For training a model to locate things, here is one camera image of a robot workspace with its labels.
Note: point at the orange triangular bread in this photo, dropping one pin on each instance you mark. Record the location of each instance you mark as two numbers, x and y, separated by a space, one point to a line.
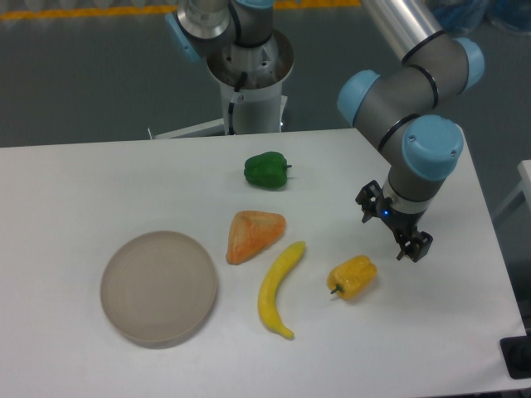
251 232

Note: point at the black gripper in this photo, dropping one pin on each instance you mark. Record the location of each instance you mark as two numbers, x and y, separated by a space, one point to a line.
414 244

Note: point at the white furniture at right edge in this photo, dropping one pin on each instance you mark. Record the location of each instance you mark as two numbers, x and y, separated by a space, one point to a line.
518 196

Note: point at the yellow bell pepper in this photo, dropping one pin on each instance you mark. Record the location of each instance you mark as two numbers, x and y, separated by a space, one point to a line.
351 277

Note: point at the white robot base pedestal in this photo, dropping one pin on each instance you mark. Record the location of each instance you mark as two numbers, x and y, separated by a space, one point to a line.
250 82

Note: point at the blue plastic bags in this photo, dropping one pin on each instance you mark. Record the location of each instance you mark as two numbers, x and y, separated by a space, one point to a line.
463 17

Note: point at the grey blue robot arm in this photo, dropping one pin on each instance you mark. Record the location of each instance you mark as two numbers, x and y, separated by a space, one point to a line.
393 113

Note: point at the yellow banana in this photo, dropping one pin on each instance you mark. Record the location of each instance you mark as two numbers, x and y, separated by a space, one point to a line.
279 270

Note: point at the green bell pepper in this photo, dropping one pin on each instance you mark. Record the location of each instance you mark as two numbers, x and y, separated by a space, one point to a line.
267 170

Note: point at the black device at table edge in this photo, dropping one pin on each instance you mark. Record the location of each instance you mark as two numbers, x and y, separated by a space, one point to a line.
516 354

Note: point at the beige round plate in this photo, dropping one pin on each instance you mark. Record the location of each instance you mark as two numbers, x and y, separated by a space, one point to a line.
158 289

